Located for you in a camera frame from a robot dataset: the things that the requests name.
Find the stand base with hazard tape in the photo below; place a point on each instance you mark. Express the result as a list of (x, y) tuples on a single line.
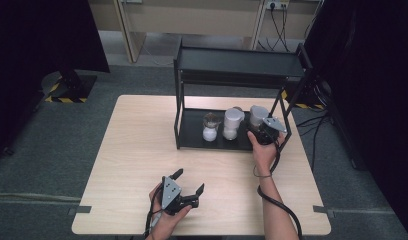
[(72, 88)]

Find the large black curtain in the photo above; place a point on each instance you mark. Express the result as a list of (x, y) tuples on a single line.
[(42, 40)]

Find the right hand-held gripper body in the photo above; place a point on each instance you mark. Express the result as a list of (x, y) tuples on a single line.
[(270, 128)]

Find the white-lid jar with white powder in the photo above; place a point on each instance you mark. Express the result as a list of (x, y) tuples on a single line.
[(232, 116)]

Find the thin wrist band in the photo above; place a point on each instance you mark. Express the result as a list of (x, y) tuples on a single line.
[(262, 175)]

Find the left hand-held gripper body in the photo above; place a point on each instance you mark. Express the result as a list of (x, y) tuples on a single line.
[(172, 193)]

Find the white-lid jar with brown contents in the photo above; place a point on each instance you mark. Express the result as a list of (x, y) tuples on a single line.
[(258, 113)]

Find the person's left hand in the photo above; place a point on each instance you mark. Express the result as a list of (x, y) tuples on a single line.
[(165, 221)]

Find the small brown round object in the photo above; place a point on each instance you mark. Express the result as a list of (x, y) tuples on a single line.
[(238, 108)]

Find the tall black curtain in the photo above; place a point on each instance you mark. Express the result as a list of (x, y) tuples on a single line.
[(368, 83)]

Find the black metal shelf rack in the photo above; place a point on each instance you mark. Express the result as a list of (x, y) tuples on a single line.
[(238, 63)]

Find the wide beige desk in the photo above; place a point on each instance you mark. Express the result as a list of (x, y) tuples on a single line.
[(192, 20)]

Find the person's right hand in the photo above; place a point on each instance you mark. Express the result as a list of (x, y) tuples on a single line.
[(263, 155)]

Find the white wall socket with plugs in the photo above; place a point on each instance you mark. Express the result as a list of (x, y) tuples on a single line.
[(277, 5)]

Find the grey floor tape strip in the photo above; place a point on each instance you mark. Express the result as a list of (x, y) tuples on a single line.
[(80, 209), (323, 210)]

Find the glass jar with metal lid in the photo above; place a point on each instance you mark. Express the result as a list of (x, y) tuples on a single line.
[(209, 133)]

